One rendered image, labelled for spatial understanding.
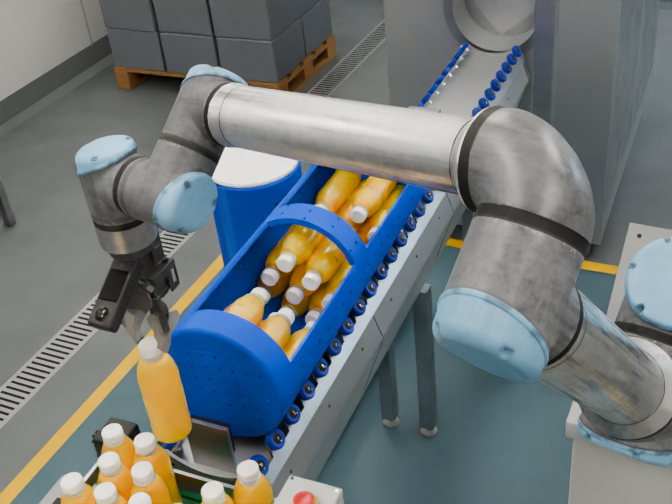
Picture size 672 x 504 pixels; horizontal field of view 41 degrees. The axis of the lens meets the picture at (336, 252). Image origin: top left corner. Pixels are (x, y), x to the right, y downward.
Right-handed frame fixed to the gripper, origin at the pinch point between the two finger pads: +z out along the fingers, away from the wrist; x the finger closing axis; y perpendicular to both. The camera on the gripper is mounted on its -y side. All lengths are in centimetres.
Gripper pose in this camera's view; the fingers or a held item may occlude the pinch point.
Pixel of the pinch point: (150, 346)
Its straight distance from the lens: 153.8
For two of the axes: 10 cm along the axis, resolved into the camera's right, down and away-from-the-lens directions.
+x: -9.1, -1.5, 3.8
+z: 1.0, 8.2, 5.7
